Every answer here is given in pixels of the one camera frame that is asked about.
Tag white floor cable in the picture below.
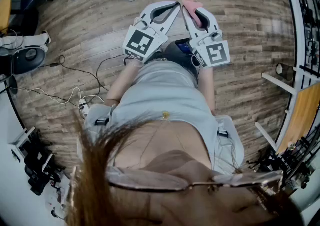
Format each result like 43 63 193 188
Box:
9 86 106 106

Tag black chest-mounted screen device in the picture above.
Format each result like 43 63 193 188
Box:
164 37 201 71

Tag thin-framed eyeglasses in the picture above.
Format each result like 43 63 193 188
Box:
71 164 286 196

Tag black floor cable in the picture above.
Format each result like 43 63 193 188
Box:
39 54 128 101

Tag person's grey shirt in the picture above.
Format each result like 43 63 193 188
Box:
83 59 245 176

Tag gold necklace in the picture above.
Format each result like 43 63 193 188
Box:
139 111 191 161

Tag person's right forearm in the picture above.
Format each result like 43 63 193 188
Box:
197 66 217 116

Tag black mesh waste bin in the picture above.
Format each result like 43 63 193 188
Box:
275 62 295 82

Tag white metal frame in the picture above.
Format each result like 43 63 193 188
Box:
8 126 36 163

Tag black equipment pile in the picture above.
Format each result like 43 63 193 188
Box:
23 129 64 197

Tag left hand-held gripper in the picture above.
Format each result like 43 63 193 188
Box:
122 0 182 64

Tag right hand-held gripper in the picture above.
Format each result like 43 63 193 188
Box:
180 5 231 69

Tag round yellow wooden table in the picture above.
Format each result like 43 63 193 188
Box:
0 0 12 35

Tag dark round stool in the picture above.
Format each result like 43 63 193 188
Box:
13 47 47 75

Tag person's left forearm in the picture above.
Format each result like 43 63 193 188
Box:
104 59 146 107

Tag white power strip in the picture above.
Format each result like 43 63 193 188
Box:
78 98 90 119

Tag wooden table with white legs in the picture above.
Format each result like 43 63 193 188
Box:
254 72 320 157

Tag pink cloth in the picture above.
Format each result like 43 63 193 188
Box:
181 0 204 27

